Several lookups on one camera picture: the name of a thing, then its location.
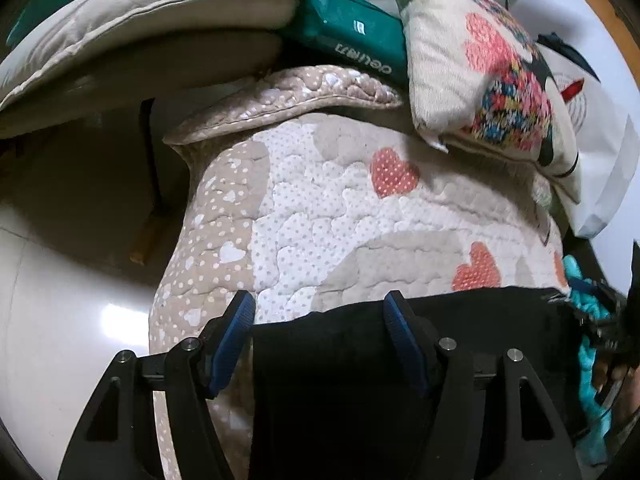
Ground turquoise fleece blanket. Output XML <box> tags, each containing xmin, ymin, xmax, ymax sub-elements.
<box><xmin>570</xmin><ymin>286</ymin><xmax>612</xmax><ymax>468</ymax></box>

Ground green deli package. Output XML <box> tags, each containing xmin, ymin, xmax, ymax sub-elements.
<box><xmin>291</xmin><ymin>0</ymin><xmax>408</xmax><ymax>87</ymax></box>

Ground beige seat cushion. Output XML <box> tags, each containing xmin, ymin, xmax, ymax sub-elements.
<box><xmin>1</xmin><ymin>0</ymin><xmax>299</xmax><ymax>139</ymax></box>

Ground white paper bag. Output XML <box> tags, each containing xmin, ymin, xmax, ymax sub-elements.
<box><xmin>537</xmin><ymin>32</ymin><xmax>639</xmax><ymax>238</ymax></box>

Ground heart patterned quilted bedspread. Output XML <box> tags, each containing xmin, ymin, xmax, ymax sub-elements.
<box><xmin>148</xmin><ymin>64</ymin><xmax>572</xmax><ymax>480</ymax></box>

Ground black pants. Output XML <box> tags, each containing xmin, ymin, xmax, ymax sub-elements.
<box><xmin>248</xmin><ymin>295</ymin><xmax>580</xmax><ymax>479</ymax></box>

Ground cream floral decorative pillow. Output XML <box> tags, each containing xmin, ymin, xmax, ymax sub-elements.
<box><xmin>396</xmin><ymin>0</ymin><xmax>580</xmax><ymax>203</ymax></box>

